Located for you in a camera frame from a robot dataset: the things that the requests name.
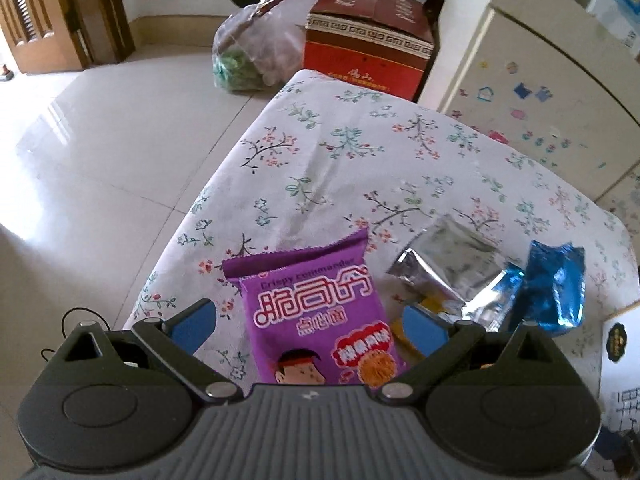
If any wooden door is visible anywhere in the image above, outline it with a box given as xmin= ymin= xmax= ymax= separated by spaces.
xmin=0 ymin=0 xmax=136 ymax=73

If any yellow snack packet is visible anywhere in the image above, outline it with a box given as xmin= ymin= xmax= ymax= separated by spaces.
xmin=389 ymin=296 xmax=466 ymax=361

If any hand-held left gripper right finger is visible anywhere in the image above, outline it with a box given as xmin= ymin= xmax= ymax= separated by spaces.
xmin=378 ymin=305 xmax=566 ymax=403

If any white blue carton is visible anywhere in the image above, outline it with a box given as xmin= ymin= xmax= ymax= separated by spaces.
xmin=586 ymin=0 xmax=640 ymax=53

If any small blue foil snack packet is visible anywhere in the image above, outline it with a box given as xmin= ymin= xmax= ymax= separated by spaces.
xmin=492 ymin=262 xmax=527 ymax=333

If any purple snack packet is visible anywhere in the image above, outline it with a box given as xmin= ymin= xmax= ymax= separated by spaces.
xmin=221 ymin=227 xmax=413 ymax=386

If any floral tablecloth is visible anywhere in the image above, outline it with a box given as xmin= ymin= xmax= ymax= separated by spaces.
xmin=122 ymin=69 xmax=640 ymax=391

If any silver foil snack packet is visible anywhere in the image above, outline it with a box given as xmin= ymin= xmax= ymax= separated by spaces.
xmin=386 ymin=214 xmax=506 ymax=333

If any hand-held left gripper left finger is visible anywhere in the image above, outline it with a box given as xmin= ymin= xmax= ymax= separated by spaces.
xmin=60 ymin=298 xmax=240 ymax=403

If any cardboard box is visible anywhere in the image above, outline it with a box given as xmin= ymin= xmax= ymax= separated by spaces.
xmin=597 ymin=305 xmax=640 ymax=456

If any clear plastic bag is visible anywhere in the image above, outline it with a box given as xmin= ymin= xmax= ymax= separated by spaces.
xmin=212 ymin=0 xmax=311 ymax=93

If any red carton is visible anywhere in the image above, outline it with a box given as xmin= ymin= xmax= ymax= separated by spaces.
xmin=302 ymin=0 xmax=436 ymax=103

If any cream cabinet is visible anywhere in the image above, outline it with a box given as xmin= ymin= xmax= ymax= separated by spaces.
xmin=417 ymin=0 xmax=640 ymax=221

